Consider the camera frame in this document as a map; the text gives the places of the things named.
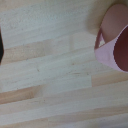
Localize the pink plastic cup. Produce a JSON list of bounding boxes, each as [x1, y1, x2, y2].
[[93, 3, 128, 73]]

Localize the bright blue vase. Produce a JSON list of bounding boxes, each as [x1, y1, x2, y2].
[[0, 29, 5, 65]]

